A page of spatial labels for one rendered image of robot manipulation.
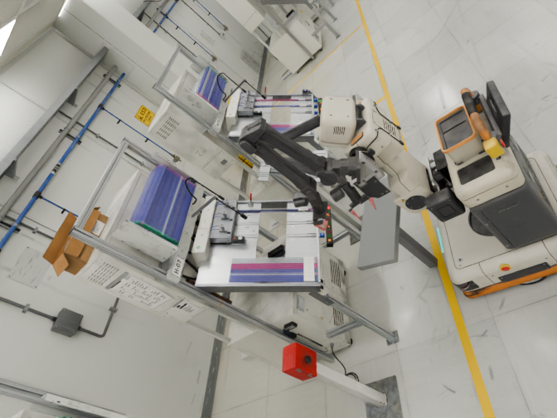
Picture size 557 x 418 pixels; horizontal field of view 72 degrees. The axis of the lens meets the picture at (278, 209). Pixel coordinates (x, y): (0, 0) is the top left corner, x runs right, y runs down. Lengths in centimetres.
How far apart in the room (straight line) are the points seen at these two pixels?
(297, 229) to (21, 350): 210
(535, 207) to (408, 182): 53
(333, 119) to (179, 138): 193
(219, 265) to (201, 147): 135
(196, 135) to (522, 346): 263
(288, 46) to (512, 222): 526
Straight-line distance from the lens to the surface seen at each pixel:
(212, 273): 231
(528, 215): 199
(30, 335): 341
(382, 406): 261
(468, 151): 185
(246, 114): 350
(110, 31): 531
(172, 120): 331
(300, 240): 239
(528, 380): 228
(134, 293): 243
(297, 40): 665
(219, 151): 337
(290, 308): 245
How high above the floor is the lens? 208
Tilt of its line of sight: 28 degrees down
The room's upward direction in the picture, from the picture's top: 55 degrees counter-clockwise
